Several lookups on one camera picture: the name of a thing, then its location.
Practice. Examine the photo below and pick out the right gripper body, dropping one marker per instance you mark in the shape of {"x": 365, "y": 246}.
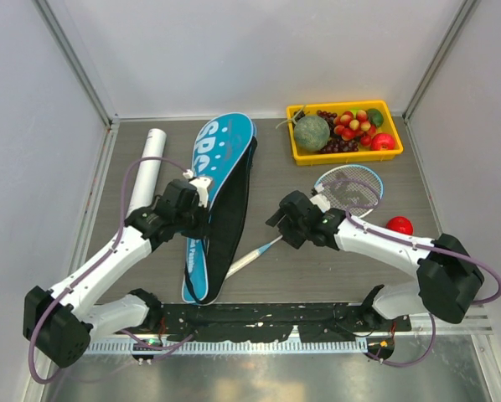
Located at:
{"x": 294, "y": 233}

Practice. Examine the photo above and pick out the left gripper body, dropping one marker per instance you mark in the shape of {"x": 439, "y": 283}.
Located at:
{"x": 192, "y": 223}

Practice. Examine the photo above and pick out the white shuttlecock tube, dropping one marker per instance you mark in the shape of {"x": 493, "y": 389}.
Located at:
{"x": 148, "y": 170}

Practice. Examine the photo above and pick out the blue racket bag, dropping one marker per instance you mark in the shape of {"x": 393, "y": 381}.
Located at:
{"x": 223, "y": 151}

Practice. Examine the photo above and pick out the blue badminton racket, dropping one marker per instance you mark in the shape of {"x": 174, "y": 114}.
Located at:
{"x": 227, "y": 223}
{"x": 353, "y": 191}

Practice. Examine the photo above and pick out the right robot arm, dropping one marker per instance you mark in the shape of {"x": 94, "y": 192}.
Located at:
{"x": 445, "y": 280}

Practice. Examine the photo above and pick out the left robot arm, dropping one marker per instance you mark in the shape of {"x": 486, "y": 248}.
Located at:
{"x": 63, "y": 321}

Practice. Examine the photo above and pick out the yellow plastic tray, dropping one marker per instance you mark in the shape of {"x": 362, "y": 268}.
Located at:
{"x": 364, "y": 154}

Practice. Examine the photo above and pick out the dark grape bunch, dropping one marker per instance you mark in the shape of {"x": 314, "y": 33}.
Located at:
{"x": 342, "y": 137}

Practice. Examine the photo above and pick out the green melon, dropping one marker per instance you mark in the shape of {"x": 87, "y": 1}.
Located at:
{"x": 311, "y": 133}

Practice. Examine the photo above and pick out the red cherry cluster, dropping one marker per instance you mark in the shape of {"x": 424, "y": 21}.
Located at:
{"x": 363, "y": 126}

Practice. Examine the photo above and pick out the red apple on table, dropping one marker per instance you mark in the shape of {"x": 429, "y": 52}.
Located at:
{"x": 401, "y": 225}

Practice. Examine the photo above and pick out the red apple in tray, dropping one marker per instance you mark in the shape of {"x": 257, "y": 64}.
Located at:
{"x": 382, "y": 142}

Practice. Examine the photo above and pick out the green lime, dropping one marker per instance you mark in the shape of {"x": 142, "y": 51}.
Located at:
{"x": 375, "y": 117}

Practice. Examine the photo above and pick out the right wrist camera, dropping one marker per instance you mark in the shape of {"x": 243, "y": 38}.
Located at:
{"x": 319, "y": 198}

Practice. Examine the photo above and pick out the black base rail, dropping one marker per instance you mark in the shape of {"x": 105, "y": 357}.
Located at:
{"x": 316, "y": 322}

